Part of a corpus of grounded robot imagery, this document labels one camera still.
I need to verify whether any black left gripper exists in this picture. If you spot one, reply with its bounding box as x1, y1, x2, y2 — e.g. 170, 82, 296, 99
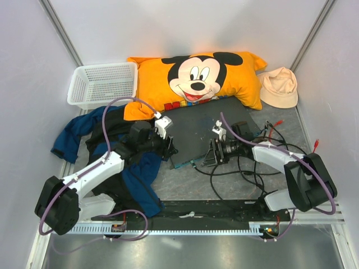
139, 127, 178, 160

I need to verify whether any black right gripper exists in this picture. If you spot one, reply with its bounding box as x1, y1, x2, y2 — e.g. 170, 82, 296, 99
200, 137, 242, 166

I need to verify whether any dark grey network switch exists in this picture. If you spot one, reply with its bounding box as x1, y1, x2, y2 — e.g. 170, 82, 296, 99
162, 96, 260, 169

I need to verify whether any black ethernet cable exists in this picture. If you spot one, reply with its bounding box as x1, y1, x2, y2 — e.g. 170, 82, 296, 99
238, 120, 308, 197

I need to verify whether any red ethernet cable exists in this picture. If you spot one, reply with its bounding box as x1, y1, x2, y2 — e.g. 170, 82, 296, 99
268, 119, 320, 154

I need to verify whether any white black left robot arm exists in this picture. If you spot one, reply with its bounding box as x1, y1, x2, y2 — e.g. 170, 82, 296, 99
35, 116, 178, 235

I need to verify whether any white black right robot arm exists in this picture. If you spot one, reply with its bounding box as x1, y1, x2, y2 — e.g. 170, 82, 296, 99
202, 120, 337, 221

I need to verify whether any orange Mickey Mouse pillow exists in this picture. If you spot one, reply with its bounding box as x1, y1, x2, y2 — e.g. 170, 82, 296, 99
123, 52, 267, 121

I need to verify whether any blue and black jacket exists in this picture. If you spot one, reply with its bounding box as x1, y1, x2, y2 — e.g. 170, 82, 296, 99
51, 106, 162, 215

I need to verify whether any white plastic mesh basket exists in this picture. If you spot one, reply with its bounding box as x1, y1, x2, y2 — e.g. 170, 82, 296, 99
67, 62, 138, 110

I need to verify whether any beige bucket hat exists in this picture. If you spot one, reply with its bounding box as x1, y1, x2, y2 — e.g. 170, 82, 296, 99
257, 67, 298, 109

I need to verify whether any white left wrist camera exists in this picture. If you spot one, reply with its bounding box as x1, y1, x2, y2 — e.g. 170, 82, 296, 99
154, 116, 173, 139

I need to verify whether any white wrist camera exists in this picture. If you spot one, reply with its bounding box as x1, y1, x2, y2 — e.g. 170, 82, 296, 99
212, 120, 227, 141
154, 116, 173, 139

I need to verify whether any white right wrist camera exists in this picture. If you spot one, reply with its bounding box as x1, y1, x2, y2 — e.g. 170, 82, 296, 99
212, 120, 227, 141

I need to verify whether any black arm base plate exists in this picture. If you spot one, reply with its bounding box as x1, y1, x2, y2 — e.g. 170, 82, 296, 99
93, 200, 291, 231

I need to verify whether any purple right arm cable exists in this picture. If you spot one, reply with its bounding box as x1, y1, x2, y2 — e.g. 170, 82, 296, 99
220, 112, 337, 242

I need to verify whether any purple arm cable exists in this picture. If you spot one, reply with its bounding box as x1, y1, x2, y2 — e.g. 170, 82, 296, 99
220, 112, 337, 242
38, 96, 162, 242

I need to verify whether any aluminium frame rail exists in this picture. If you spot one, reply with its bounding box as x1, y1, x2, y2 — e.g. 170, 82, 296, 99
39, 200, 346, 224

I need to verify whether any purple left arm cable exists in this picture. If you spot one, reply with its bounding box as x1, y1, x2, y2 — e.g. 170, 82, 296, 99
38, 96, 162, 242

